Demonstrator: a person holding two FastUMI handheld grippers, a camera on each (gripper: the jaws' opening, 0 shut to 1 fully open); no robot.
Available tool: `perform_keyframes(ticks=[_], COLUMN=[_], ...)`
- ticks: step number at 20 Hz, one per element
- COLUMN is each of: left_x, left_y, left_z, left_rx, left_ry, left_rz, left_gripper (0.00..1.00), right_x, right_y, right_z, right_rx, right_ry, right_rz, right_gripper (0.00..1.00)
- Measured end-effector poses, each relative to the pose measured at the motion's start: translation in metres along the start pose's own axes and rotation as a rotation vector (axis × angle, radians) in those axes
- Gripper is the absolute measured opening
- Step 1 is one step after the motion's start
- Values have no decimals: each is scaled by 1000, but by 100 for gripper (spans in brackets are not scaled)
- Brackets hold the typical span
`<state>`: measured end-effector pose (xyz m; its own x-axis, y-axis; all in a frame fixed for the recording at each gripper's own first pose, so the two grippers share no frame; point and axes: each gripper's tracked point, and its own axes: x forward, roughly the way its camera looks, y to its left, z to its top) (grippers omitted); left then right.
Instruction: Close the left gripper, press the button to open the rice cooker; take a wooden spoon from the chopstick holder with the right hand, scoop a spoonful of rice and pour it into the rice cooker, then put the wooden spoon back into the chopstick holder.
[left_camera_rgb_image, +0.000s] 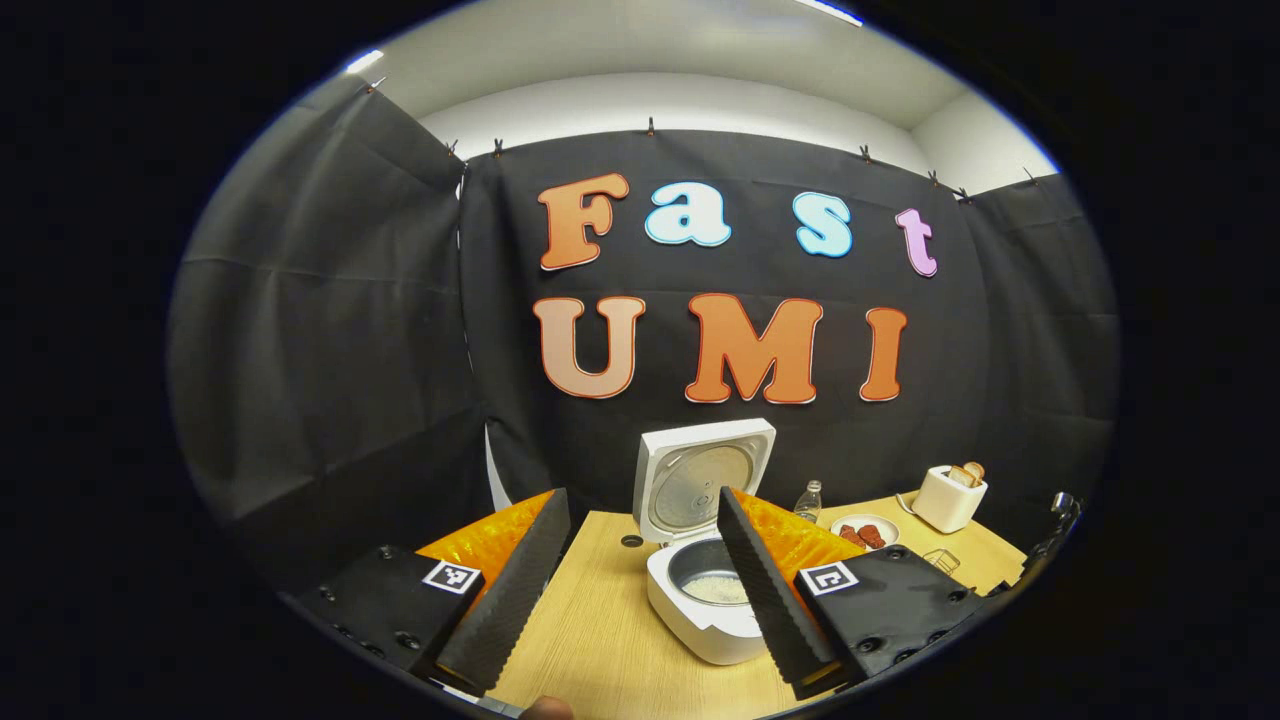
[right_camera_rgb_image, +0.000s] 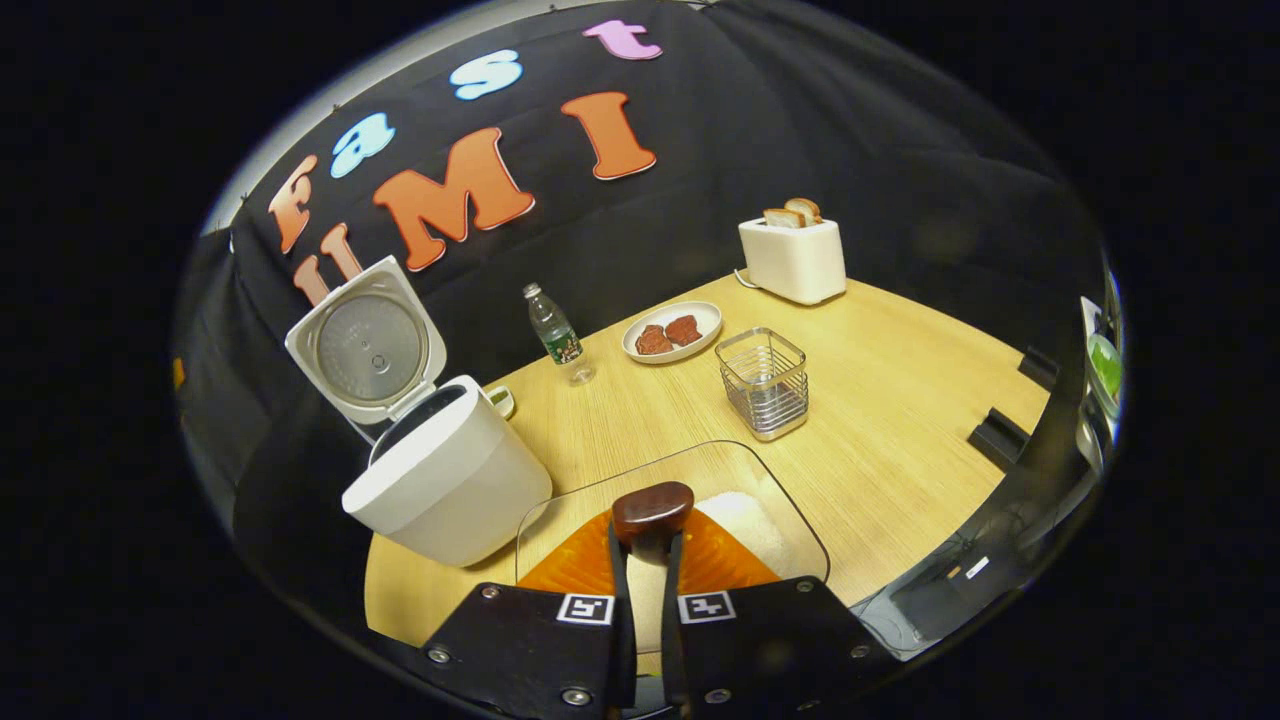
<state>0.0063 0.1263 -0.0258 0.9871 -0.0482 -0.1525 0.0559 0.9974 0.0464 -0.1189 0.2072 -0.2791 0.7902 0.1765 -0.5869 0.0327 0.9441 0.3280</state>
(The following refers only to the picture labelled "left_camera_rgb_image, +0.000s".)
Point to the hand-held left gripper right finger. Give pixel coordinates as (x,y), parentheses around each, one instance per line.
(765,600)

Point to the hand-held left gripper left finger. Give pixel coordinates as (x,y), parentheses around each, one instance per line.
(520,590)

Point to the white rice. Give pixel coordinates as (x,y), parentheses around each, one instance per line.
(722,590)

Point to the white rice cooker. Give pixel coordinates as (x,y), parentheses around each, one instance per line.
(700,640)

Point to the toast slice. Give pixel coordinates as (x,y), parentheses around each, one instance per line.
(960,478)
(975,471)

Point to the clear plastic water bottle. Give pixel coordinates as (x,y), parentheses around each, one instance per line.
(808,505)

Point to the white toaster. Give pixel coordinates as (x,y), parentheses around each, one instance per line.
(945,505)

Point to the red meat pieces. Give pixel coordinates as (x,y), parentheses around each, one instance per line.
(865,537)

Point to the white round plate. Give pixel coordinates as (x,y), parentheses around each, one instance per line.
(892,532)

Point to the black backdrop cloth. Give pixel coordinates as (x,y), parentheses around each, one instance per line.
(400,350)

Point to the row of black cloth clips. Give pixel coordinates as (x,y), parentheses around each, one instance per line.
(650,126)

